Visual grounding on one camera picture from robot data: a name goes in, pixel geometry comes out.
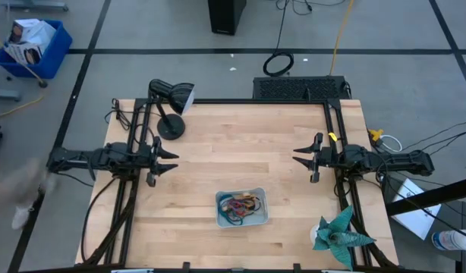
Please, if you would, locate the large black rubber band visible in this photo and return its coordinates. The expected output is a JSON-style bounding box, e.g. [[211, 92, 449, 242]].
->
[[238, 196, 263, 221]]

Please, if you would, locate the yellow plug connector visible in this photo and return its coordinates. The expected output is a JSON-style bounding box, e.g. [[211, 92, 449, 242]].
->
[[367, 128, 385, 143]]

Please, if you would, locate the white plant pot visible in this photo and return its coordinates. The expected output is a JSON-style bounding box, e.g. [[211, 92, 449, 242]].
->
[[310, 223, 322, 246]]

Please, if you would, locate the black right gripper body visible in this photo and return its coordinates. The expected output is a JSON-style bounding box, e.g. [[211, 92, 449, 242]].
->
[[310, 132, 338, 184]]

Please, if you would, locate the black metal beam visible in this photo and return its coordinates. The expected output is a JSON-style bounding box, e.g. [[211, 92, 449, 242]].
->
[[384, 176, 466, 217]]

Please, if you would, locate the white cable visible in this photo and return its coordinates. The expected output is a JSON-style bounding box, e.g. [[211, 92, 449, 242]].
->
[[379, 134, 403, 152]]

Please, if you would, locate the person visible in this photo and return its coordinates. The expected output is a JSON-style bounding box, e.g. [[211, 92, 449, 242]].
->
[[0, 158, 59, 231]]

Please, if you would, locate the grey metal stand foot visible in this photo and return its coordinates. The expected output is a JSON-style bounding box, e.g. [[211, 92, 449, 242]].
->
[[1, 1, 70, 12], [0, 89, 22, 102]]

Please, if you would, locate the thin black cable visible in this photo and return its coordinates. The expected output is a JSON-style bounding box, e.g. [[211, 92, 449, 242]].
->
[[418, 117, 466, 147]]

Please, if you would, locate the white printed cardboard box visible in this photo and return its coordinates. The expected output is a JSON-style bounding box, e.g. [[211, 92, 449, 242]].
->
[[5, 42, 43, 65], [7, 18, 56, 49]]

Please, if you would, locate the white plastic bottle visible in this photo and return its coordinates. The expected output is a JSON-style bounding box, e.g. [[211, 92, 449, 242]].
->
[[431, 229, 466, 252]]

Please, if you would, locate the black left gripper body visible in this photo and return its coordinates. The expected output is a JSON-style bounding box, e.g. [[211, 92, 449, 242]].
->
[[134, 136, 161, 187]]

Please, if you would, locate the teal leafed artificial plant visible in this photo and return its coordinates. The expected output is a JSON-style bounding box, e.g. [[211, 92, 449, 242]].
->
[[312, 206, 377, 271]]

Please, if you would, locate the white flat box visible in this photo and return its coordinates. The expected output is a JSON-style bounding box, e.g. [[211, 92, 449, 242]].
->
[[390, 177, 442, 240]]

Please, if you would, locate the black power cable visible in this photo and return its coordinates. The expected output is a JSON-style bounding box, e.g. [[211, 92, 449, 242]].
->
[[80, 177, 117, 263]]

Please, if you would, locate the yellow extension cable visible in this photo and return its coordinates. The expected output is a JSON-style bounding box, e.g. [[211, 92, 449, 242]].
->
[[329, 0, 356, 76]]

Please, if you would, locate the black cable bundle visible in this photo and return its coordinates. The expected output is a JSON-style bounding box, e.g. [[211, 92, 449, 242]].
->
[[103, 97, 135, 132]]

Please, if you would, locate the black perforated metal case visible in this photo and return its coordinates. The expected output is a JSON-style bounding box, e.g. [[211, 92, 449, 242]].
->
[[252, 75, 351, 102]]

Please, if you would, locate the yellow cable with black plug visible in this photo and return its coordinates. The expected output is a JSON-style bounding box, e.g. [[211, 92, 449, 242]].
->
[[0, 32, 49, 121]]

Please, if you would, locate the thin orange-red rubber band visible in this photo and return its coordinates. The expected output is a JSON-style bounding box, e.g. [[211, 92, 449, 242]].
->
[[223, 200, 253, 214]]

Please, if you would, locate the black desk lamp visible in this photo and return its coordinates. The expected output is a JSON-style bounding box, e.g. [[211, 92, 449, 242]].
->
[[148, 78, 196, 141]]

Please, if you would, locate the light grey plastic bin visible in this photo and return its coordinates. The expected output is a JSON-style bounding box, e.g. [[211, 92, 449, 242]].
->
[[215, 187, 270, 229]]

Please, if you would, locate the coiled black cable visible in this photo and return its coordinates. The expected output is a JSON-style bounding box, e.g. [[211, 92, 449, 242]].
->
[[262, 0, 294, 77]]

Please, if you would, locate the blue rubber band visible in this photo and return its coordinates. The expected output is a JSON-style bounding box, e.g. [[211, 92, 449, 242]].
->
[[217, 193, 242, 225]]

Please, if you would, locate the blue plastic crate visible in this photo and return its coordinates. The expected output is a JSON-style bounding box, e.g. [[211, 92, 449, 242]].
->
[[0, 19, 74, 80]]

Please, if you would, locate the black computer tower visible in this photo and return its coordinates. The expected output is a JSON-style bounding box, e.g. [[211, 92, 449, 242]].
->
[[207, 0, 247, 36]]

